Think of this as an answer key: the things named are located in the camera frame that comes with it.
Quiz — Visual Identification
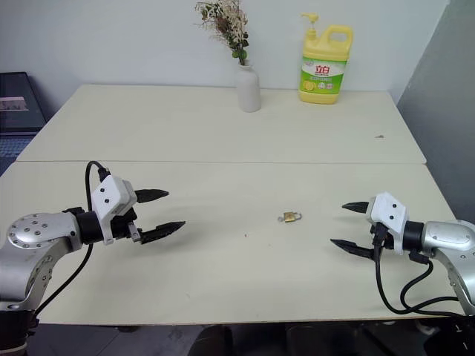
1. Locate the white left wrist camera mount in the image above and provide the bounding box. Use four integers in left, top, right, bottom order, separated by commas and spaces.
91, 176, 138, 247

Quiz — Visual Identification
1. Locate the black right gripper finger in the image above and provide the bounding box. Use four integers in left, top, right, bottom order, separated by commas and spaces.
330, 238, 376, 260
341, 200, 370, 217

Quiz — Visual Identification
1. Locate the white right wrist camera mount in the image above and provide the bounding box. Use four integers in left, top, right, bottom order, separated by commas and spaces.
365, 191, 409, 257

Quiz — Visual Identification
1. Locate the white ceramic vase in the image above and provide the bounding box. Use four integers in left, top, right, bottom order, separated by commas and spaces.
236, 64, 263, 113

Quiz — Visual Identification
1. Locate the yellow detergent pump bottle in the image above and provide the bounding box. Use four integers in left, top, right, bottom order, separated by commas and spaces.
297, 12, 354, 105

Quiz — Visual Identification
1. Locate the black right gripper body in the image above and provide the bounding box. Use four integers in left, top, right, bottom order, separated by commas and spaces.
367, 220, 395, 257

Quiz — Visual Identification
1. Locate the dried flower bouquet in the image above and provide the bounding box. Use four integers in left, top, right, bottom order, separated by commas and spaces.
194, 0, 251, 68

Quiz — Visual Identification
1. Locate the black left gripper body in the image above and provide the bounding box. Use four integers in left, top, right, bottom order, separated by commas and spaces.
111, 206, 145, 245

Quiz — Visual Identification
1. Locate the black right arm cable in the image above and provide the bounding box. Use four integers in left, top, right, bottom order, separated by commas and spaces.
372, 224, 465, 316

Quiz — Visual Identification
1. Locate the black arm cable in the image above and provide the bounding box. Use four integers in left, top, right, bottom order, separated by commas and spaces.
33, 160, 111, 317
372, 224, 465, 316

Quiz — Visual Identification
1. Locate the dark laptop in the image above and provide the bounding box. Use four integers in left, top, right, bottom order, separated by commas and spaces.
0, 71, 48, 176

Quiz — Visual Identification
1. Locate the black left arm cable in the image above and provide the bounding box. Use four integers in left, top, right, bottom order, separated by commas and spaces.
33, 160, 111, 317

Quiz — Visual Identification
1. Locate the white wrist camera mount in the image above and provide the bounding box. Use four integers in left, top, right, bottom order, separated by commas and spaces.
365, 191, 409, 257
91, 176, 138, 247

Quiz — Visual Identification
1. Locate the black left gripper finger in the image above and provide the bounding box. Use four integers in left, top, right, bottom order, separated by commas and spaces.
140, 221, 186, 245
134, 188, 170, 205

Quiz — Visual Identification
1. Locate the grey partition panel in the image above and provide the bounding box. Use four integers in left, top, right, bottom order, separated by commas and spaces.
396, 0, 475, 223

